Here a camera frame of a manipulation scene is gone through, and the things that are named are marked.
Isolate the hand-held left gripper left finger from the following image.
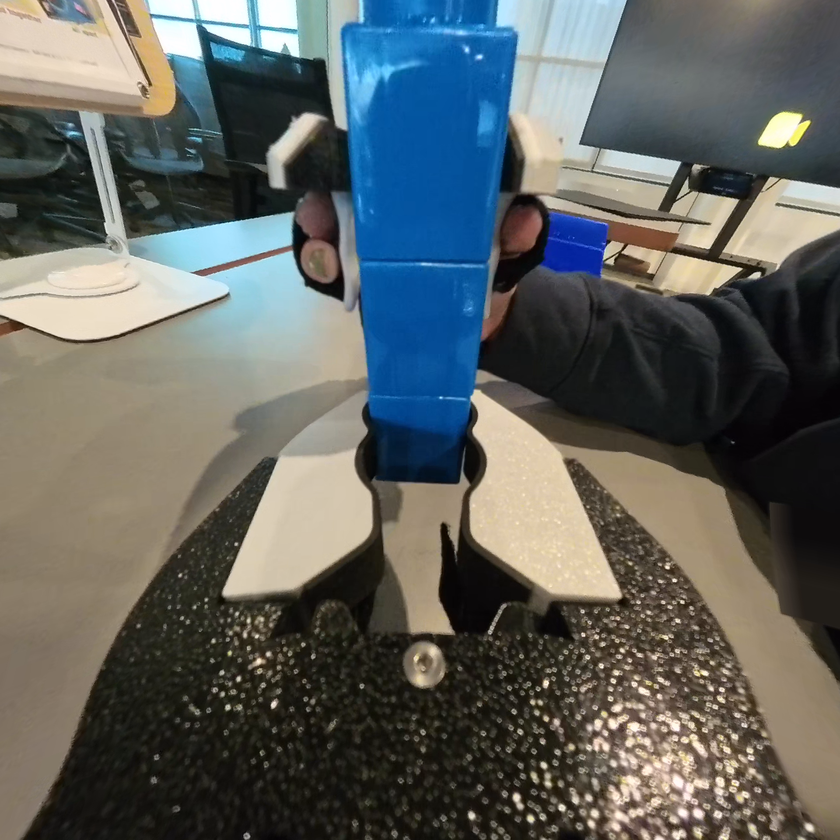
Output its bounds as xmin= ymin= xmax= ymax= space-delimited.
xmin=222 ymin=402 xmax=383 ymax=626

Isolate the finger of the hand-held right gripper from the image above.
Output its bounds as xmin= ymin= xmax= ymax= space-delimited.
xmin=486 ymin=113 xmax=564 ymax=319
xmin=266 ymin=113 xmax=362 ymax=311

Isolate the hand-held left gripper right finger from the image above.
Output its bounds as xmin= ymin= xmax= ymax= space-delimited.
xmin=459 ymin=390 xmax=623 ymax=631

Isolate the blue plastic bin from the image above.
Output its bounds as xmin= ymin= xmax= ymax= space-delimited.
xmin=543 ymin=211 xmax=609 ymax=278

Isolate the blue mega block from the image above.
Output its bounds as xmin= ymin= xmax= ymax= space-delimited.
xmin=358 ymin=259 xmax=494 ymax=403
xmin=367 ymin=392 xmax=478 ymax=484
xmin=340 ymin=0 xmax=521 ymax=265

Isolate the person's right forearm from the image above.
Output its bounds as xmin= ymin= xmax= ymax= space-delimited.
xmin=482 ymin=230 xmax=840 ymax=447

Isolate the person's right hand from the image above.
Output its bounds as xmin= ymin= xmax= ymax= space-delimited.
xmin=293 ymin=193 xmax=549 ymax=342

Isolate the black mesh office chair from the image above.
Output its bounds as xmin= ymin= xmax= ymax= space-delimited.
xmin=197 ymin=25 xmax=336 ymax=221

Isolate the black flat board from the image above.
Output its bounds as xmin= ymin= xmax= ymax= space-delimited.
xmin=554 ymin=190 xmax=711 ymax=227

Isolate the brown-edged background table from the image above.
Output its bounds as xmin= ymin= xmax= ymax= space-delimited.
xmin=548 ymin=190 xmax=713 ymax=256

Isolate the grey office chair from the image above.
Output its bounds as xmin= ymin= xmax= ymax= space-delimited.
xmin=115 ymin=125 xmax=211 ymax=198

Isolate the large black monitor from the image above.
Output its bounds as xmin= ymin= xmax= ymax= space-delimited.
xmin=579 ymin=0 xmax=840 ymax=188

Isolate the black mini computer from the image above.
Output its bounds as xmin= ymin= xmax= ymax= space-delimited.
xmin=697 ymin=166 xmax=756 ymax=198

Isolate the instruction board on white stand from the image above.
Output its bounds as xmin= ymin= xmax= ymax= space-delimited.
xmin=0 ymin=0 xmax=231 ymax=342

